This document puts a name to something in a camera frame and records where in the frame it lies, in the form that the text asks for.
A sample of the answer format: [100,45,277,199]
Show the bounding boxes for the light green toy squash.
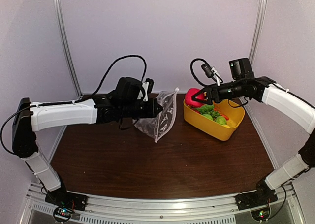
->
[215,116,227,125]

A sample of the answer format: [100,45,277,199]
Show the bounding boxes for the black cable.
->
[190,58,209,87]
[0,55,147,156]

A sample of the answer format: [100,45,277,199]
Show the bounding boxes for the red toy pepper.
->
[185,87,206,108]

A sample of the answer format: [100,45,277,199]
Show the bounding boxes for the green toy grapes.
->
[210,110,221,118]

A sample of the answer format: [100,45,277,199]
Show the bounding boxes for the right metal frame post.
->
[249,0,268,64]

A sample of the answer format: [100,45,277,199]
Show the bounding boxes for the yellow plastic basket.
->
[183,99,245,141]

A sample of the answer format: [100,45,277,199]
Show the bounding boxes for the green toy apple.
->
[203,113,214,120]

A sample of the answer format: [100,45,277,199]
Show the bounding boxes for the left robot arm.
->
[12,77,163,206]

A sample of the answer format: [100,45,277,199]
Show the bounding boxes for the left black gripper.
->
[121,97,163,118]

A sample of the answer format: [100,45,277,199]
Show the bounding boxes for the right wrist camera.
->
[201,63,223,86]

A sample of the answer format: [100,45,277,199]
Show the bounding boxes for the metal frame post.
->
[249,0,268,64]
[53,0,82,98]

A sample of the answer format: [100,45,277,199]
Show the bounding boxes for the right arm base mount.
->
[235,191,278,210]

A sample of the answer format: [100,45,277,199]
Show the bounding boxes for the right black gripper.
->
[192,79,245,105]

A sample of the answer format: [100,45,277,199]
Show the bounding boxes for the left metal frame post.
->
[53,0,82,98]

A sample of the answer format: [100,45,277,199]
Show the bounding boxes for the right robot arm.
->
[192,58,315,205]

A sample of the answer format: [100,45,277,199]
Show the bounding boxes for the left black cable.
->
[0,55,147,156]

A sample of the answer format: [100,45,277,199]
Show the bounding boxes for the front aluminium rail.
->
[23,184,306,224]

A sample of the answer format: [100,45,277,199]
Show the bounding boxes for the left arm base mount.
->
[45,192,88,211]

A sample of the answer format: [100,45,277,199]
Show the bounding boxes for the orange toy carrot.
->
[214,107,229,120]

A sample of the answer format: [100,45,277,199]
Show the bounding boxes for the right black cable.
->
[190,58,209,87]

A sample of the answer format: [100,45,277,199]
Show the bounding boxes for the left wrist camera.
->
[137,78,154,102]

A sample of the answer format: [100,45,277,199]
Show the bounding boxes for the clear zip top bag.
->
[134,87,179,143]

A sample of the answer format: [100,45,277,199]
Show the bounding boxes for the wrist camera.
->
[137,78,154,102]
[201,63,223,86]

